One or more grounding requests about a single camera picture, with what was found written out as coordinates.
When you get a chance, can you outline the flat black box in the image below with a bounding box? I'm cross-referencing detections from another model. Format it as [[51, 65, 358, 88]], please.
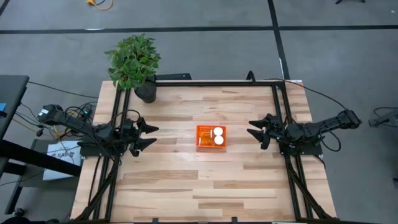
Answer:
[[155, 73, 192, 82]]

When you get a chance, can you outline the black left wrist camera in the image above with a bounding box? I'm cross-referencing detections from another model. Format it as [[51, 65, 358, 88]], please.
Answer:
[[121, 118, 135, 138]]

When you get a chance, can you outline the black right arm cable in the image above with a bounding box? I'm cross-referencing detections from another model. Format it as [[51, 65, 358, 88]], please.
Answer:
[[263, 78, 349, 111]]

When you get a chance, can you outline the yellow coiled cable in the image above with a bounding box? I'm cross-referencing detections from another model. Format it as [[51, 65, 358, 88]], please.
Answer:
[[52, 109, 80, 139]]

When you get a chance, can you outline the yellow floor cable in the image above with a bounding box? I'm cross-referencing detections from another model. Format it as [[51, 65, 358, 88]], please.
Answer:
[[86, 0, 114, 11]]

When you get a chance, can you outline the black aluminium table frame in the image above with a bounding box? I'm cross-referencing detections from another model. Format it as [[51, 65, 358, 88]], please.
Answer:
[[73, 78, 335, 223]]

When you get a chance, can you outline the green potted plant black pot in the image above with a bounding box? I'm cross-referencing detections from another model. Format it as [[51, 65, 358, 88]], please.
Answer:
[[103, 33, 162, 105]]

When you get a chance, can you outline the black desk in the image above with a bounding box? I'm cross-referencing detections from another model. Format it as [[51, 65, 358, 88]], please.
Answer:
[[0, 74, 30, 141]]

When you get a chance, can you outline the white printed sheet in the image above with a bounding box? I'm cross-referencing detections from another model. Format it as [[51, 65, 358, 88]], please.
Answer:
[[42, 140, 83, 182]]

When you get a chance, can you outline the black floor stand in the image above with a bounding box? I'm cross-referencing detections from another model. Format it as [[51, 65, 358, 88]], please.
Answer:
[[368, 106, 398, 129]]

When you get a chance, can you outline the black desk leg beam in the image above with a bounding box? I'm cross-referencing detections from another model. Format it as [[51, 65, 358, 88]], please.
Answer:
[[0, 139, 83, 178]]

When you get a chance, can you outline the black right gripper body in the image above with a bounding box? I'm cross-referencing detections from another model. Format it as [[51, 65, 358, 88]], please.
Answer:
[[263, 113, 284, 147]]

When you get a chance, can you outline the orange plastic basket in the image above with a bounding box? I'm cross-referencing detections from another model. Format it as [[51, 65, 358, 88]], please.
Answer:
[[195, 124, 228, 149]]

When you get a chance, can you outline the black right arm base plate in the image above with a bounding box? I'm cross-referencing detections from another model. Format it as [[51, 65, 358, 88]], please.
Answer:
[[279, 138, 323, 157]]

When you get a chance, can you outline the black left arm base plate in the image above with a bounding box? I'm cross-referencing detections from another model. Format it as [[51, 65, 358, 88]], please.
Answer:
[[77, 136, 127, 158]]

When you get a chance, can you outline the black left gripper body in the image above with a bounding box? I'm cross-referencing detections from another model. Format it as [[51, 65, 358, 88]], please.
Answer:
[[119, 118, 144, 157]]

